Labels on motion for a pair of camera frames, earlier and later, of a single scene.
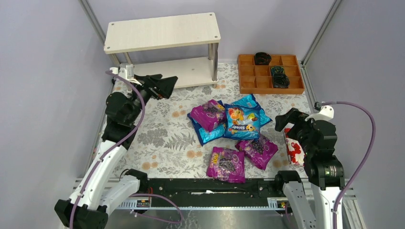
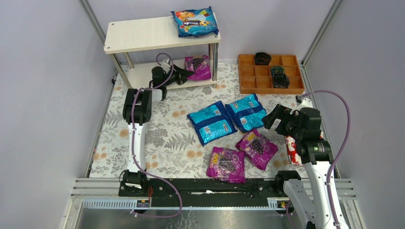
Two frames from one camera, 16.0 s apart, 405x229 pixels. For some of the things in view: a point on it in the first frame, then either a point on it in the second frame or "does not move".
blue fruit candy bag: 244,118 to 196,22
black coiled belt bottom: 280,80 does not move
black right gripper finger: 291,117 to 277,113
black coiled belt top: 262,58 does not move
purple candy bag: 260,151 does not move
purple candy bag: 208,115 to 200,65
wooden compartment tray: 254,78 does not move
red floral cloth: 296,152 does not move
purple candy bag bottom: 227,165 does not move
